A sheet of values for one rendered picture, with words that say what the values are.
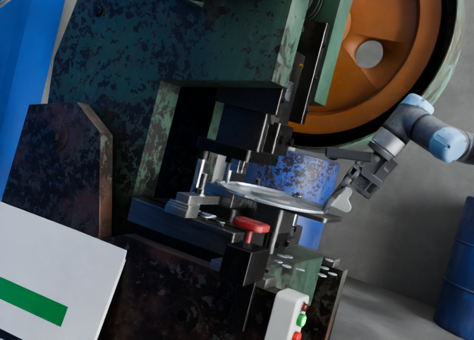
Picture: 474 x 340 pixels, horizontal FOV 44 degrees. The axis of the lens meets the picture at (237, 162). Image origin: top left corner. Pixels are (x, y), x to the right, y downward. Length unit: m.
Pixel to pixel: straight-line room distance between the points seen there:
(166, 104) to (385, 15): 0.76
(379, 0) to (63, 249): 1.18
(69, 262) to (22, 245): 0.16
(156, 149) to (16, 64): 0.98
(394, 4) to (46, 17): 1.35
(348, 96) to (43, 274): 1.03
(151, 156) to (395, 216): 3.46
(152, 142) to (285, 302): 0.56
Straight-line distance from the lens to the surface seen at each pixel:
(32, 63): 2.50
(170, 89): 1.56
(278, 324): 1.27
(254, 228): 1.18
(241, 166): 1.58
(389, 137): 1.47
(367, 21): 1.93
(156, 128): 1.55
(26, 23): 2.42
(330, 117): 1.87
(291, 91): 1.60
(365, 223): 4.89
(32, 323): 1.60
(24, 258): 1.63
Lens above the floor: 0.94
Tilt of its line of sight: 3 degrees down
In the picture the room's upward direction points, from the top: 14 degrees clockwise
